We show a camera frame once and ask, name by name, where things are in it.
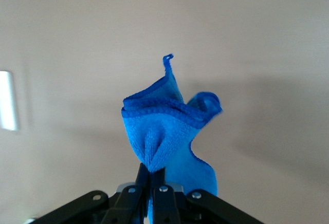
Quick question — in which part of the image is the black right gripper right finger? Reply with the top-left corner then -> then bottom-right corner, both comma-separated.
151,166 -> 265,224

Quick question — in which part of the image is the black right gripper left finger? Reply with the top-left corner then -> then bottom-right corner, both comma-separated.
32,162 -> 153,224

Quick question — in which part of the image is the blue microfibre towel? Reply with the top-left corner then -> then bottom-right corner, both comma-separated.
120,53 -> 223,224

